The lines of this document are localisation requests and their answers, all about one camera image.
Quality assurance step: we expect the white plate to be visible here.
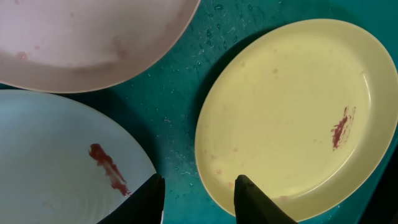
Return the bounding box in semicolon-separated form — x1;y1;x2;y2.
1;0;200;93

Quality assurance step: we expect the light blue plate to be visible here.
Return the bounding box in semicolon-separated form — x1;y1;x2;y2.
1;90;155;224

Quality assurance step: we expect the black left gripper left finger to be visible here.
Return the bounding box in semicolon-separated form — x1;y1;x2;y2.
98;174;165;224

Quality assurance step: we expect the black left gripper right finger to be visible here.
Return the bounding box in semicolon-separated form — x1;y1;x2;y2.
234;175;297;224

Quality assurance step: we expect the yellow plate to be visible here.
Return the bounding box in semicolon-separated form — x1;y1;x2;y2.
195;19;397;222

